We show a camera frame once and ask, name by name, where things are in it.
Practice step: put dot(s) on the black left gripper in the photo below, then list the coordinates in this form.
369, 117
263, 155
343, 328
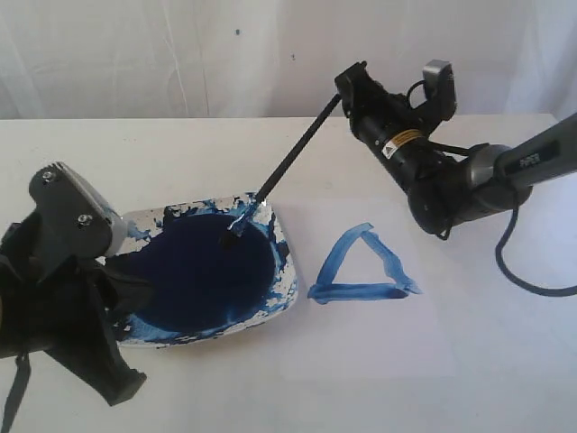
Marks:
53, 299

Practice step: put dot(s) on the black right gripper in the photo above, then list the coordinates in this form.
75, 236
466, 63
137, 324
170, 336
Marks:
383, 122

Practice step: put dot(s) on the black paintbrush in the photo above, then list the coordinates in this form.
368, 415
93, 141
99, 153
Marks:
235, 230

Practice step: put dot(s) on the white paper sheet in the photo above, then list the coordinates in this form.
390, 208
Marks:
363, 308

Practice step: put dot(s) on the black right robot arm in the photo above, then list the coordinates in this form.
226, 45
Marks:
447, 185

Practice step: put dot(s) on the white square paint dish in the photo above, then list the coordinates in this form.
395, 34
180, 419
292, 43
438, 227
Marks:
200, 289

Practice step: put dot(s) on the white backdrop cloth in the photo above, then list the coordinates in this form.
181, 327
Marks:
136, 59

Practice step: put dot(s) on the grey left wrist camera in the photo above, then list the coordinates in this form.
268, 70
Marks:
72, 210

